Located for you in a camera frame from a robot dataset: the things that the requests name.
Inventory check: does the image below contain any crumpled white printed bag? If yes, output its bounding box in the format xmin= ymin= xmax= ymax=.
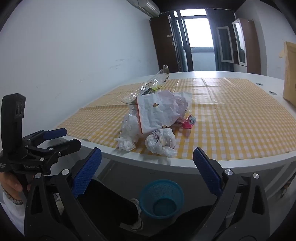
xmin=145 ymin=127 xmax=178 ymax=157

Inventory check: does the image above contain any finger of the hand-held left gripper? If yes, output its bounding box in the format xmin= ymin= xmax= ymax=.
xmin=24 ymin=139 xmax=81 ymax=173
xmin=22 ymin=128 xmax=67 ymax=149

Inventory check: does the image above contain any white air conditioner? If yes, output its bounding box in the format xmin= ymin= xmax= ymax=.
xmin=126 ymin=0 xmax=160 ymax=16

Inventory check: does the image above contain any dark blue curtain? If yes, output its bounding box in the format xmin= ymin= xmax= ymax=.
xmin=206 ymin=9 xmax=236 ymax=71

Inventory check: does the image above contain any cardboard box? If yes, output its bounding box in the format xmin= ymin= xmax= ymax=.
xmin=280 ymin=41 xmax=296 ymax=107

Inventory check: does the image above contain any person's leg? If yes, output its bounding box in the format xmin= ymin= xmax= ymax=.
xmin=150 ymin=205 xmax=220 ymax=241
xmin=77 ymin=178 xmax=139 ymax=226

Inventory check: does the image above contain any white framed glass cabinet door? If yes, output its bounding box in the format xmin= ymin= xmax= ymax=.
xmin=216 ymin=26 xmax=234 ymax=63

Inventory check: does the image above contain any glass balcony door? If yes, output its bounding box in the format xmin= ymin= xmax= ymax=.
xmin=176 ymin=9 xmax=218 ymax=72

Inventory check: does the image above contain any crumpled white paper sheet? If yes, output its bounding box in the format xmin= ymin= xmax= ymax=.
xmin=136 ymin=90 xmax=192 ymax=135

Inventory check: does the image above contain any translucent white plastic bag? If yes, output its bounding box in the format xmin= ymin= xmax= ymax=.
xmin=120 ymin=108 xmax=140 ymax=139

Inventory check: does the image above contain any person's left hand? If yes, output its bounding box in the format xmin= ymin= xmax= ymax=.
xmin=0 ymin=172 xmax=31 ymax=201

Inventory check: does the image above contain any brown wooden wardrobe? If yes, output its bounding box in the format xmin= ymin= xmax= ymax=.
xmin=150 ymin=11 xmax=185 ymax=76

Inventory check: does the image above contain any silver wristwatch band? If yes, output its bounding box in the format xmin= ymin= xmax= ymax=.
xmin=2 ymin=189 xmax=23 ymax=205

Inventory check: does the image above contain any blue plastic mesh wastebasket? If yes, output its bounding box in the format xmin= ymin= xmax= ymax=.
xmin=139 ymin=179 xmax=185 ymax=219

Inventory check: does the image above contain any person's right leg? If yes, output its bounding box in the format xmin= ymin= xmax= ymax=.
xmin=150 ymin=205 xmax=220 ymax=241

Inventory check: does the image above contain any white sneaker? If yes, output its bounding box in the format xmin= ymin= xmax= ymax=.
xmin=120 ymin=198 xmax=144 ymax=231

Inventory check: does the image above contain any person's left forearm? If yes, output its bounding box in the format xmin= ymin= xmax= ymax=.
xmin=0 ymin=192 xmax=26 ymax=235

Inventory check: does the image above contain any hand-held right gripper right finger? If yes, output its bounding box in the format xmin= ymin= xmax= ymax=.
xmin=193 ymin=147 xmax=271 ymax=241

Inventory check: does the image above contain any yellow checked tablecloth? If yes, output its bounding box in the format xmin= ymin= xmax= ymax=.
xmin=57 ymin=77 xmax=296 ymax=161

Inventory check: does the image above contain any clear printed plastic bag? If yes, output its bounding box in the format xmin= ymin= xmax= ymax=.
xmin=122 ymin=65 xmax=170 ymax=105

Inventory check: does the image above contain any person's left leg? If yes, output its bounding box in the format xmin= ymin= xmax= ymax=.
xmin=77 ymin=178 xmax=139 ymax=226

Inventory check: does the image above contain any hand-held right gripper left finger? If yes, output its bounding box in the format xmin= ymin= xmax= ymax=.
xmin=24 ymin=147 xmax=109 ymax=241

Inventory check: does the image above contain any brown cabinet with glass doors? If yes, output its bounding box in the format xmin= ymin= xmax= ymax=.
xmin=232 ymin=17 xmax=260 ymax=75

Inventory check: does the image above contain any pink cartoon snack wrapper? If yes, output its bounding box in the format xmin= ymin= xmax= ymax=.
xmin=177 ymin=114 xmax=196 ymax=129

